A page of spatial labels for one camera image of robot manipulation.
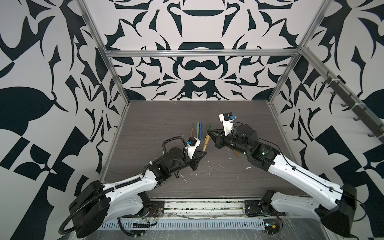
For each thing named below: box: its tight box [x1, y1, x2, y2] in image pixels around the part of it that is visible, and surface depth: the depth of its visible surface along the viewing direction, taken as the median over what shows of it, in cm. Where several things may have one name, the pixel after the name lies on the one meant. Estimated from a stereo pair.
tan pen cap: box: [204, 134, 211, 145], surface depth 71 cm
